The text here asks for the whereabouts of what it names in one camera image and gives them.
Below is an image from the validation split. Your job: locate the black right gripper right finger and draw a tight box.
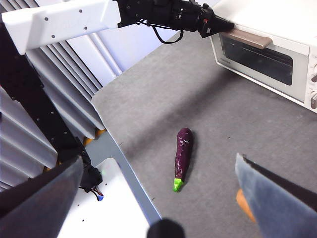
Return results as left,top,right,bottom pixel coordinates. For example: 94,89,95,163
234,153,317,238

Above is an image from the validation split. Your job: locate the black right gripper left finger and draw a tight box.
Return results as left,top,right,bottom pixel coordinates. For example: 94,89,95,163
0,156,84,238

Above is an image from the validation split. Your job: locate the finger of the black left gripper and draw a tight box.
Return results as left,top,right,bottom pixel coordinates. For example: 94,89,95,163
212,14,235,35

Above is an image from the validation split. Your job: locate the purple eggplant with green stem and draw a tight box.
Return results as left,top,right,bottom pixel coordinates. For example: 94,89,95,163
172,127,193,193

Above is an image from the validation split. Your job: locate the white toaster oven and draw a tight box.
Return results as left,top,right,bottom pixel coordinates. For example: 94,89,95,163
209,0,317,112

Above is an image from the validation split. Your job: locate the brown potato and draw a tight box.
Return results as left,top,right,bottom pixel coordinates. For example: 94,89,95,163
236,189,256,223

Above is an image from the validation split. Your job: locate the white ribbed panel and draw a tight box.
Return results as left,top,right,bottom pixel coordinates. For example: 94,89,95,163
0,0,124,193

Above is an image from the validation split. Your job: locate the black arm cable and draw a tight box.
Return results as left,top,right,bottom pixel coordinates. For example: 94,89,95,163
136,19,184,45

